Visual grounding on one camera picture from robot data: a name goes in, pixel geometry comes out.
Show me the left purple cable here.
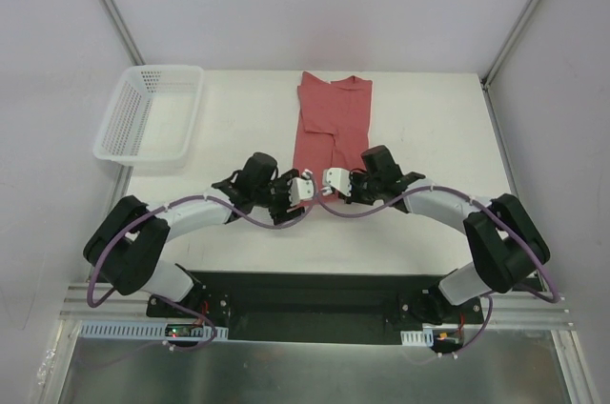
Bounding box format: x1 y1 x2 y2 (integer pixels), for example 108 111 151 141
86 170 320 353

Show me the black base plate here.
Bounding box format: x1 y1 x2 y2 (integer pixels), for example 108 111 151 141
146 272 484 345

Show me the pink t shirt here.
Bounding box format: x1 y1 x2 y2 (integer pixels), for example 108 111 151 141
293 71 373 189

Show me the left white cable duct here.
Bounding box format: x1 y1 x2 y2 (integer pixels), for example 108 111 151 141
80 321 214 342

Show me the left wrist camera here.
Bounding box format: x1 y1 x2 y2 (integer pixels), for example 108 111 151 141
289 170 316 207

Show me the white cable duct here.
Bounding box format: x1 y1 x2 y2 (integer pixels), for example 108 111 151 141
80 321 214 342
400 328 434 348

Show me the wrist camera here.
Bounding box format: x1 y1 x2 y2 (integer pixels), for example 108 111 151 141
321 168 352 197
289 170 316 207

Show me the white plastic basket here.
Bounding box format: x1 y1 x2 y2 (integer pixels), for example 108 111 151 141
92 65 204 171

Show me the aluminium rail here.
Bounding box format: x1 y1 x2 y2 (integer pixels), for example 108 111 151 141
58 283 576 331

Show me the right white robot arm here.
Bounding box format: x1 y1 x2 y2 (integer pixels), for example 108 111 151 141
339 146 550 325

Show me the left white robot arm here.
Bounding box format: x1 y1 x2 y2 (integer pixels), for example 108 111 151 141
83 152 315 317

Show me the right white cable duct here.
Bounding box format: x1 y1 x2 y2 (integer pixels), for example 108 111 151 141
400 328 434 348

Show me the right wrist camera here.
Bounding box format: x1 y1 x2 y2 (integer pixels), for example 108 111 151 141
321 168 352 197

